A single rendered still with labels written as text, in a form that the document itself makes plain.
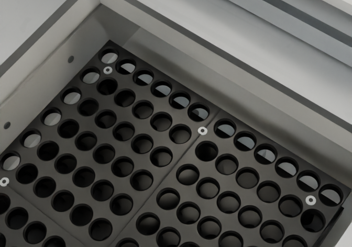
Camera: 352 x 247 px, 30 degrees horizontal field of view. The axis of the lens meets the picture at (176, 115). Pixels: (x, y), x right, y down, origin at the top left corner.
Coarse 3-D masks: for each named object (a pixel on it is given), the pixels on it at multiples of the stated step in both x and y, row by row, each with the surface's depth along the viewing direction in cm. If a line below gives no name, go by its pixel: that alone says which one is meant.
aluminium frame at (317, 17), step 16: (240, 0) 36; (256, 0) 35; (272, 0) 35; (288, 0) 33; (304, 0) 32; (320, 0) 32; (336, 0) 31; (272, 16) 35; (288, 16) 34; (304, 16) 34; (320, 16) 33; (336, 16) 32; (304, 32) 34; (320, 32) 34; (336, 32) 33; (320, 48) 35; (336, 48) 34
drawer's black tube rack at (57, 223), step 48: (96, 96) 40; (144, 96) 40; (48, 144) 39; (96, 144) 38; (144, 144) 42; (192, 144) 38; (240, 144) 41; (0, 192) 38; (48, 192) 41; (96, 192) 41; (144, 192) 37; (192, 192) 37; (240, 192) 36; (288, 192) 36; (0, 240) 40; (48, 240) 36; (96, 240) 36; (144, 240) 36; (192, 240) 35; (240, 240) 35; (288, 240) 35
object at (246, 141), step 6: (144, 78) 47; (150, 78) 47; (162, 90) 46; (168, 90) 46; (180, 102) 45; (186, 102) 45; (198, 108) 45; (198, 114) 45; (204, 114) 45; (222, 126) 44; (228, 126) 44; (228, 132) 44; (240, 138) 44; (246, 138) 44; (246, 144) 43; (252, 144) 43; (264, 150) 43; (264, 156) 44
